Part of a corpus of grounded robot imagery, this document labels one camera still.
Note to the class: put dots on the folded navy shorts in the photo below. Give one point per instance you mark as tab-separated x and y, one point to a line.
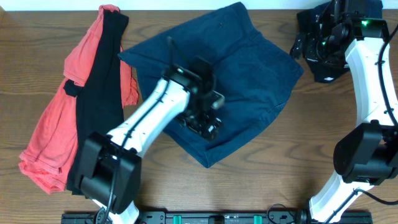
361	8

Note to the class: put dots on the red t-shirt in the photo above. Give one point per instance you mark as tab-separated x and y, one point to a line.
54	143

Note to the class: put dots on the folded black garment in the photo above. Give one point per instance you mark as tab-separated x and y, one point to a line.
322	74

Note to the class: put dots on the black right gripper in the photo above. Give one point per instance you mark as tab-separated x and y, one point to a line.
341	59

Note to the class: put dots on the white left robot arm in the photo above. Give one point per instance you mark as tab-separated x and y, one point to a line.
109	172

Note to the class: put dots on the dark blue shorts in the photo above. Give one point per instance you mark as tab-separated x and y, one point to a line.
254	75

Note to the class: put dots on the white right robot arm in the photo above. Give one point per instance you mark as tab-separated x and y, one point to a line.
351	36

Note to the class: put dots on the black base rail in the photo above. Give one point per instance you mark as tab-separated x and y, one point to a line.
273	216

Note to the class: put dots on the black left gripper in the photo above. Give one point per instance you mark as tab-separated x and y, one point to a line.
203	129

